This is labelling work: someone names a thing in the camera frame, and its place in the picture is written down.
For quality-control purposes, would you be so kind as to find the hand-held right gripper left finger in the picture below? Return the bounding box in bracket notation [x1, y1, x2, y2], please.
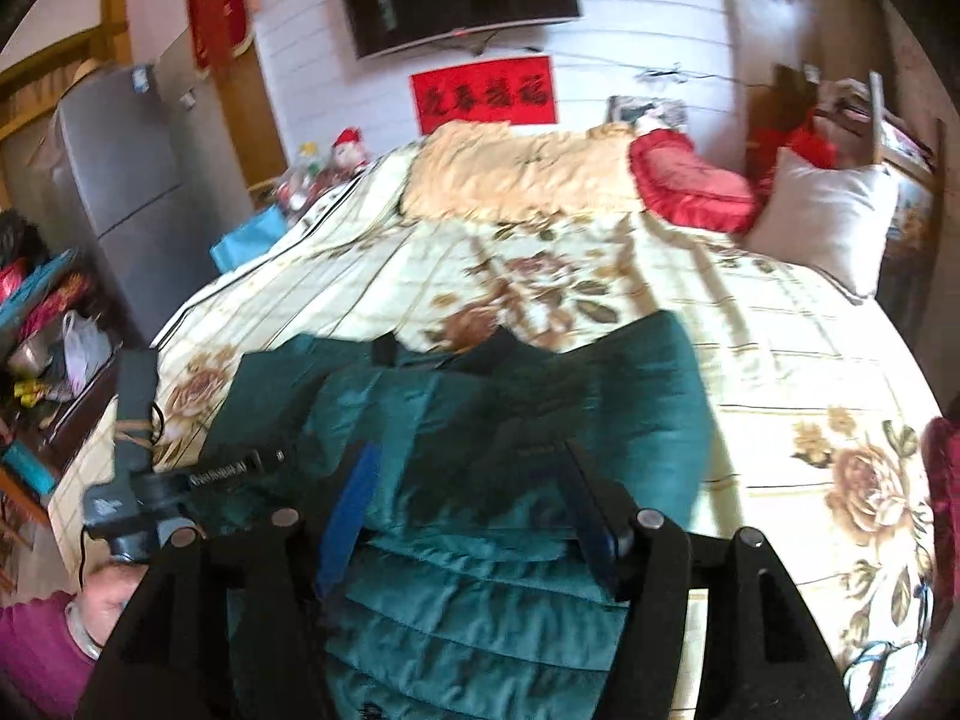
[75, 442, 383, 720]

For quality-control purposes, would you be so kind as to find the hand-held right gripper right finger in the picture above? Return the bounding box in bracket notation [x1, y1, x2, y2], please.
[566, 441, 856, 720]

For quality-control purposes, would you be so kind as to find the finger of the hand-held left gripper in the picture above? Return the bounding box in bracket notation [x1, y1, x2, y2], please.
[180, 448, 295, 492]

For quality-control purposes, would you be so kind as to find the green quilted jacket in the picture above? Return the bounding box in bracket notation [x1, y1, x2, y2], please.
[191, 311, 713, 720]

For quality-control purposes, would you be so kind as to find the person's left forearm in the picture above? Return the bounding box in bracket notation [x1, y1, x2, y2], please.
[0, 591, 98, 720]

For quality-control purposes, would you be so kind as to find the person's left hand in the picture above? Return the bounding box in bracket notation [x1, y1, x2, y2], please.
[71, 564, 155, 650]

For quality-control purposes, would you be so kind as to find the white plastic bag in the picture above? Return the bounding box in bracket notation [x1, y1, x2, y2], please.
[61, 309, 113, 398]

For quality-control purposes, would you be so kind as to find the cluttered wooden shelf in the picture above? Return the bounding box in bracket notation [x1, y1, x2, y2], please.
[0, 210, 121, 541]

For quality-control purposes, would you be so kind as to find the floral bed sheet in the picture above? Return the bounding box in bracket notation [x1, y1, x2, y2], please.
[49, 127, 947, 720]

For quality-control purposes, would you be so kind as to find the blue paper bag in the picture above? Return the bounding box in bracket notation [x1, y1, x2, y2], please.
[210, 204, 290, 275]

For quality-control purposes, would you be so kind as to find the grey refrigerator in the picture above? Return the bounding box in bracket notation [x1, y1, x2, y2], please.
[45, 37, 256, 346]

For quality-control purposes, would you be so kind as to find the pile of packaged goods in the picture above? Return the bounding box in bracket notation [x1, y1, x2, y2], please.
[270, 142, 338, 211]

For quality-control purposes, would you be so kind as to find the plush toy with red hat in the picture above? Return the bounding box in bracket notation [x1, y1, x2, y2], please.
[330, 127, 372, 173]

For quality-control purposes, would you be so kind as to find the maroon cloth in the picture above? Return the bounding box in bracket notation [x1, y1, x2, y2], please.
[922, 416, 960, 661]

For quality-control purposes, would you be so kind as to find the red heart pillow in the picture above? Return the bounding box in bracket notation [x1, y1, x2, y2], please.
[628, 127, 758, 233]

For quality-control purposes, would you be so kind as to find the beige frilled pillow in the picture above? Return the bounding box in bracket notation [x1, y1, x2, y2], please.
[401, 122, 646, 222]

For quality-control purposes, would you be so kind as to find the wooden door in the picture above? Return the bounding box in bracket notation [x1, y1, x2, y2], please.
[217, 11, 290, 200]

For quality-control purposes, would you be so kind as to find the white pillow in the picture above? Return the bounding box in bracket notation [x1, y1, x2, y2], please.
[742, 148, 899, 299]

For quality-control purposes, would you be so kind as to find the framed photo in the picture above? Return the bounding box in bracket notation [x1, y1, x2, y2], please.
[607, 95, 687, 132]

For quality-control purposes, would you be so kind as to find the red cloth bundle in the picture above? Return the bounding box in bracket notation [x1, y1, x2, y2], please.
[746, 64, 837, 200]

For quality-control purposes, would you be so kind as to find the red hanging tassel decoration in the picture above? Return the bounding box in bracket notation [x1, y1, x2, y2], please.
[176, 0, 260, 80]

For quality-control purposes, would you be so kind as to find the wooden chair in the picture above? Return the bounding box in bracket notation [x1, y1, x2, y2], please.
[814, 71, 946, 331]

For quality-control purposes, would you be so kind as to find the black cable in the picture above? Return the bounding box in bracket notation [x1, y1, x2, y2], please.
[75, 397, 167, 593]

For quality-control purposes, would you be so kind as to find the silver bracelet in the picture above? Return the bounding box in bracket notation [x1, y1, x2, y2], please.
[64, 596, 106, 659]

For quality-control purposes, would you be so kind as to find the red wall banner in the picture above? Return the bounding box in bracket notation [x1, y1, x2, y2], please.
[409, 55, 560, 136]

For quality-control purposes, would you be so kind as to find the wall power cable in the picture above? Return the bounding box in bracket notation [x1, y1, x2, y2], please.
[555, 52, 740, 87]

